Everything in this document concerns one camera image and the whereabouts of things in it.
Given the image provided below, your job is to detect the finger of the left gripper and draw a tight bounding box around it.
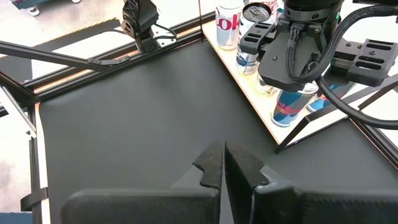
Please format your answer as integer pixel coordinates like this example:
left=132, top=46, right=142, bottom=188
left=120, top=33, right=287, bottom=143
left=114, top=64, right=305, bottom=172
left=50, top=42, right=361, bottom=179
left=346, top=38, right=398, bottom=88
left=238, top=21, right=278, bottom=55

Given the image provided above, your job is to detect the black table mat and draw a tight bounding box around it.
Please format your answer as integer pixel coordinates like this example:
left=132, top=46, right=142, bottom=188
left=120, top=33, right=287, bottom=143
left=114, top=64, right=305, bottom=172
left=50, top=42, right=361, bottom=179
left=37, top=39, right=398, bottom=224

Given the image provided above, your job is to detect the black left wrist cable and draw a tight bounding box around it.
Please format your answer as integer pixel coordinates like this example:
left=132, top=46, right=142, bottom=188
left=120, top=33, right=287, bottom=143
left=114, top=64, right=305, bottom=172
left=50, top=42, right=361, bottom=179
left=285, top=4, right=398, bottom=131

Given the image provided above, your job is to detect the blue silver Red Bull can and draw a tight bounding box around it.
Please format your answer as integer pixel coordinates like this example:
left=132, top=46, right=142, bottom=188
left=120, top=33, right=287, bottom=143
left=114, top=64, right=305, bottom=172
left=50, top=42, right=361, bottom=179
left=306, top=81, right=356, bottom=113

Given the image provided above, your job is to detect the Celsius Tropical Vibe can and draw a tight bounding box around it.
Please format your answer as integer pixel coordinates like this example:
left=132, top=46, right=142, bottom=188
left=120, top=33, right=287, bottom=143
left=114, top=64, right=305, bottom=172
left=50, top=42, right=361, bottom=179
left=254, top=72, right=280, bottom=96

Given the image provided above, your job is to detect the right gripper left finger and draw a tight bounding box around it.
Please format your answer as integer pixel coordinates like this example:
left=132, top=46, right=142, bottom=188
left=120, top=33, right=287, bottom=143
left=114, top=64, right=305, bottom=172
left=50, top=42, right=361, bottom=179
left=60, top=139, right=224, bottom=224

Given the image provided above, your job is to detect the black aluminium table frame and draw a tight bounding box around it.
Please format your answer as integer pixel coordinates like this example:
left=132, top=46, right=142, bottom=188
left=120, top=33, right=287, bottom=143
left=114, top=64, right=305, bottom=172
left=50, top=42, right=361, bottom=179
left=0, top=11, right=398, bottom=224

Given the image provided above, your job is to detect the silver-topped dark blue can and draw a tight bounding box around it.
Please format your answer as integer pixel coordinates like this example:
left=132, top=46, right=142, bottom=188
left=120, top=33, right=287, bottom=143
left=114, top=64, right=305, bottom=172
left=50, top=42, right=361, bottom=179
left=270, top=82, right=320, bottom=128

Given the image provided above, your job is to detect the silver Diet Coke can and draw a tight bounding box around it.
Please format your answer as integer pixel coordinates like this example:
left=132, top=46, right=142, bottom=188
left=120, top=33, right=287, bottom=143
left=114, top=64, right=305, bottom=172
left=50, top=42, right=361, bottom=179
left=215, top=0, right=244, bottom=51
left=260, top=0, right=284, bottom=24

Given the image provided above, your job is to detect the Celsius Arctic Vibe can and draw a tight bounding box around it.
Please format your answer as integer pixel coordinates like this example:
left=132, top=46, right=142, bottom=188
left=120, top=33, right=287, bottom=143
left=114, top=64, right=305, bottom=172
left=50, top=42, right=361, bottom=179
left=235, top=2, right=273, bottom=75

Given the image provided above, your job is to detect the dark cart with white wheels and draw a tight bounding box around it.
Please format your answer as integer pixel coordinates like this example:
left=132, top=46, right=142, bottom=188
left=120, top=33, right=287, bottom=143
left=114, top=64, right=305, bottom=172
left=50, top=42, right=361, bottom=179
left=9, top=0, right=82, bottom=17

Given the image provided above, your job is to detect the wooden shelf board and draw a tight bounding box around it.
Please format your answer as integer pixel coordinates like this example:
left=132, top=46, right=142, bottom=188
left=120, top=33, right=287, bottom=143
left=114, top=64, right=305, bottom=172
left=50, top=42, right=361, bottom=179
left=201, top=19, right=352, bottom=145

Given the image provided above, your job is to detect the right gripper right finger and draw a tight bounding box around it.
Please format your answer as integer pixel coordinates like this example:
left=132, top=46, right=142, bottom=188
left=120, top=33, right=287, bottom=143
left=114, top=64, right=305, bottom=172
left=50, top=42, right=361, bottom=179
left=224, top=140, right=398, bottom=224

